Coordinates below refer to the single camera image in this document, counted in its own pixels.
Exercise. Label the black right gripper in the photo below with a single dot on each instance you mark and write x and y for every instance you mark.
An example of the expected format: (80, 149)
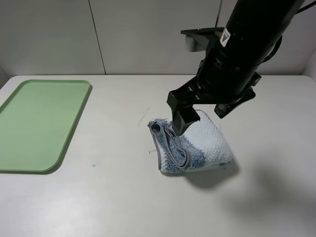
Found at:
(221, 79)

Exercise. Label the blue white striped towel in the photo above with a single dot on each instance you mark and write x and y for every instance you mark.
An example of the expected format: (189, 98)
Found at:
(202, 146)

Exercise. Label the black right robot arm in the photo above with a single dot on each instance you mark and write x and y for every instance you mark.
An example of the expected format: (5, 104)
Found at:
(256, 28)

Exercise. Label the green plastic tray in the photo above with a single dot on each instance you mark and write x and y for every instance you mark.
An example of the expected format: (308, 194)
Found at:
(37, 122)

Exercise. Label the clear plastic tag strip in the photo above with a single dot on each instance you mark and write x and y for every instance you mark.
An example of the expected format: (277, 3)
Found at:
(142, 117)

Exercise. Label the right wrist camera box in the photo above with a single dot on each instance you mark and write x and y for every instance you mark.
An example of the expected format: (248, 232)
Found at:
(201, 39)

